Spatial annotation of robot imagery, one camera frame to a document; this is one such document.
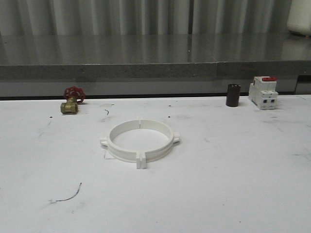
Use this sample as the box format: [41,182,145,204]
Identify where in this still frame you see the white half-ring pipe clamp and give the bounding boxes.
[100,119,146,169]

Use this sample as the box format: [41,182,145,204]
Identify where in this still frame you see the dark cylindrical capacitor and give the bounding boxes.
[226,84,241,107]

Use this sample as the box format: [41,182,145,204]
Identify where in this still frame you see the brass valve red handwheel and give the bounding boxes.
[60,86,86,114]

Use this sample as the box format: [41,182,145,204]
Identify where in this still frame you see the white container in background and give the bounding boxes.
[287,0,311,36]

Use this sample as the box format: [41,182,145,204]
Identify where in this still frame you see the white circuit breaker red switch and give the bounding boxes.
[248,76,278,110]

